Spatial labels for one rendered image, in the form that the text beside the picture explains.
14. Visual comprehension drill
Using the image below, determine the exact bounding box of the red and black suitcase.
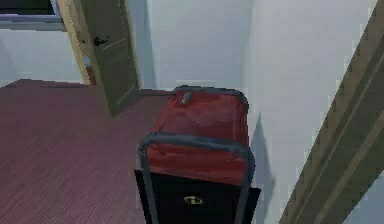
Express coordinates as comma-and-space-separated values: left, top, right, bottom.
134, 85, 262, 224

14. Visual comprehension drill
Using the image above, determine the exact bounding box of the grey framed window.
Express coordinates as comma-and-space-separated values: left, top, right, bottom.
0, 0, 67, 32

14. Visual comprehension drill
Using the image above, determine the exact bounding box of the black door handle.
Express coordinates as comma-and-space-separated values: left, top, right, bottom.
93, 35, 111, 47

